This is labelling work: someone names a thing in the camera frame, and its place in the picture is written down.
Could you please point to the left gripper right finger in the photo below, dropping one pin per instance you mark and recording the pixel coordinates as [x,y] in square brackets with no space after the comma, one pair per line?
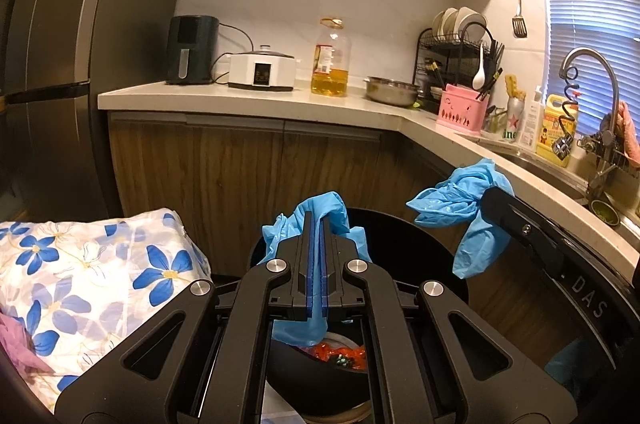
[325,264]

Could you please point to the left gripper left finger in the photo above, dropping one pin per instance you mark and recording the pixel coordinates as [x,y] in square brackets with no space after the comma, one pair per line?
[310,231]

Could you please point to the blue gloved hand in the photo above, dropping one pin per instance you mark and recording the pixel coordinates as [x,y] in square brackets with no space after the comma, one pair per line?
[562,365]

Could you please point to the wooden lower cabinets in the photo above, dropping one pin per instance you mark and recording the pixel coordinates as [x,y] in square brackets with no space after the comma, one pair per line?
[226,176]

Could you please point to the steel sink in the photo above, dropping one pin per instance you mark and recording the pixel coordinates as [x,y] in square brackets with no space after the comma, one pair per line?
[620,190]

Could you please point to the steel bowl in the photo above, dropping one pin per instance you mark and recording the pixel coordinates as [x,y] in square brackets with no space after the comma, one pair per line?
[391,92]

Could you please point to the cooking oil bottle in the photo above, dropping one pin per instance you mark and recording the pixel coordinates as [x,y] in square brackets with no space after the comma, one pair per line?
[331,59]

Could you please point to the pink hanging cloth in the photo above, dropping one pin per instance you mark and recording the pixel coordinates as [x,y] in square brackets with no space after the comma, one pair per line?
[625,128]

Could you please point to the white slow cooker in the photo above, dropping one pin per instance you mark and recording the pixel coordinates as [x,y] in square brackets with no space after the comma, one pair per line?
[262,69]

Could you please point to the pink utensil holder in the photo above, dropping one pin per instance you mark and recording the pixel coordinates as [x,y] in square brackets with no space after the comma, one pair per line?
[462,110]

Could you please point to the yellow detergent bottle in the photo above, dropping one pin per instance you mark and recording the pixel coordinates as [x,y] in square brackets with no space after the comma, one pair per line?
[550,130]

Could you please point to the black dish rack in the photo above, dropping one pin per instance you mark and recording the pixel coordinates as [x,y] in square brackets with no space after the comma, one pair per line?
[458,49]

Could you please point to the beer can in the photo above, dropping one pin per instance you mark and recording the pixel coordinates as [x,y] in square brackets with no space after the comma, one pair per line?
[514,112]

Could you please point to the blue floral tablecloth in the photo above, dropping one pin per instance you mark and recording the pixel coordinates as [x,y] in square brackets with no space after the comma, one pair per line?
[80,288]

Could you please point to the hanging spatula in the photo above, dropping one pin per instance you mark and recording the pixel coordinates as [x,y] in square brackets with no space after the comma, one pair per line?
[519,27]

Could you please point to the window blinds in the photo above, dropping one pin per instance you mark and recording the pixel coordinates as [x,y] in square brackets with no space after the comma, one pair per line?
[611,27]

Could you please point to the dark steel refrigerator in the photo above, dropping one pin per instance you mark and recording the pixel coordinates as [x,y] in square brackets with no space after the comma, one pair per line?
[57,58]

